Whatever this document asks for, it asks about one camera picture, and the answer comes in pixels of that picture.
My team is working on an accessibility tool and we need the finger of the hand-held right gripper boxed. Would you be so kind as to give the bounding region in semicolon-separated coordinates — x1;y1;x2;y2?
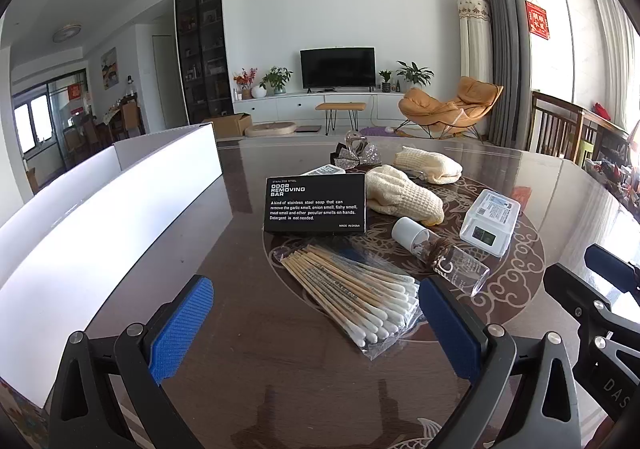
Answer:
584;243;640;292
542;261;618;335

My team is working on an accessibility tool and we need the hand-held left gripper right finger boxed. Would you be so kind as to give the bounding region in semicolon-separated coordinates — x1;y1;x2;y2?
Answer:
419;275;596;449

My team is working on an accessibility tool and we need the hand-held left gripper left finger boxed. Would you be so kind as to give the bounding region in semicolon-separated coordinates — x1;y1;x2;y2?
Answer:
47;275;216;449

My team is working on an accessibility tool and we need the clear bottle with white cap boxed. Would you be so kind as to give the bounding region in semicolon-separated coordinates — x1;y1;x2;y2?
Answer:
391;216;491;297

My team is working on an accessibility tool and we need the cotton swab packet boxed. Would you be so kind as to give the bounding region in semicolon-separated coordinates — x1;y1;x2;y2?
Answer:
280;244;423;362

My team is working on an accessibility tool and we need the clear plastic box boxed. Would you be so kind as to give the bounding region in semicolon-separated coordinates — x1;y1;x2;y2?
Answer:
459;189;522;258

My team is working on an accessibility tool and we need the cream knit glove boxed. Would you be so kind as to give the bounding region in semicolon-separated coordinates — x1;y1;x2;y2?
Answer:
365;165;446;225
393;148;463;185

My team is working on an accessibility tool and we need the black soap box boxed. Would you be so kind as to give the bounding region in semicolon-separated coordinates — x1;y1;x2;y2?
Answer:
263;173;368;235

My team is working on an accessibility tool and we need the rhinestone bow hair clip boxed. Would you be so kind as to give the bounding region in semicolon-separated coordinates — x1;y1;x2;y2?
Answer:
330;130;383;171

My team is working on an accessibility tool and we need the white tube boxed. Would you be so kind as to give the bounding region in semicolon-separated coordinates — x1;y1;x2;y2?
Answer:
302;165;347;178

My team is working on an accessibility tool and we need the wooden chair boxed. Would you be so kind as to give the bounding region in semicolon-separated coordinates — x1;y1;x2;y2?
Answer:
530;90;601;165

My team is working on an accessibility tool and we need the floral cushion chair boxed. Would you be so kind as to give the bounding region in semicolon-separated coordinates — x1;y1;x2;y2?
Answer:
0;379;51;449

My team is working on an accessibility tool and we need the brown cardboard box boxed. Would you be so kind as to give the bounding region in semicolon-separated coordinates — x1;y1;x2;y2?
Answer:
202;112;253;139

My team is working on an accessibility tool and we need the wooden dining table with chairs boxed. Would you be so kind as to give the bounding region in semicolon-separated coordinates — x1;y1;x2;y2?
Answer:
62;94;146;165

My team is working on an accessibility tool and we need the beige cat scratcher bed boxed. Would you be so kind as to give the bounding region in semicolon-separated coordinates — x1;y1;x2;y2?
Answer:
244;123;297;138

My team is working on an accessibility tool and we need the orange lounge chair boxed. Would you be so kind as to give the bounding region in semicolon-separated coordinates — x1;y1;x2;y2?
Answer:
397;76;504;142

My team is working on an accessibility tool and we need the white television cabinet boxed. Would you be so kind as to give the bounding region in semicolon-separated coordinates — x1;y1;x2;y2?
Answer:
232;92;416;127

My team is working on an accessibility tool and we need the grey curtain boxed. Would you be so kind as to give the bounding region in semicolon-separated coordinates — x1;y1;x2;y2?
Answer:
470;0;533;150

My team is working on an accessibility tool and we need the wooden bench with metal legs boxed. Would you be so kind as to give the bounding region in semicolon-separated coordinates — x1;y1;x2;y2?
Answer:
315;102;367;136

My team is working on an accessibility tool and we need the red flower arrangement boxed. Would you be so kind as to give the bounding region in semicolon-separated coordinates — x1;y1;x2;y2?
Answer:
233;68;258;101

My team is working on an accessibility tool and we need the large leafy potted plant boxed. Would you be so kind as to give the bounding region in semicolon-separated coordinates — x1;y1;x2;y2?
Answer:
396;60;435;89

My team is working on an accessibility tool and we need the bushy potted plant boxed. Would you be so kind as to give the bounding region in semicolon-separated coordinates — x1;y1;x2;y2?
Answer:
258;66;294;96

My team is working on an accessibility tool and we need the covered standing air conditioner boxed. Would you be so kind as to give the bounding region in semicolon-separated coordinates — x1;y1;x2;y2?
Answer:
456;0;493;80

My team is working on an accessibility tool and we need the dark glass display cabinet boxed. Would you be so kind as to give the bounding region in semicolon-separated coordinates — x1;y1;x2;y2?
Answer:
174;0;234;126

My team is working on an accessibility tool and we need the flat screen television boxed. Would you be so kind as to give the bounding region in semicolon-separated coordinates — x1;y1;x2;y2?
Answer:
300;47;377;91

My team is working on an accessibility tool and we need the red wall hanging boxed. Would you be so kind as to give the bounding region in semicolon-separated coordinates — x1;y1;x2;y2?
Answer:
525;0;552;41

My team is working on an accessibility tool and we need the wall painting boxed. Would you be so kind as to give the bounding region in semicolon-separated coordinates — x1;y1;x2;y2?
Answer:
101;47;119;90

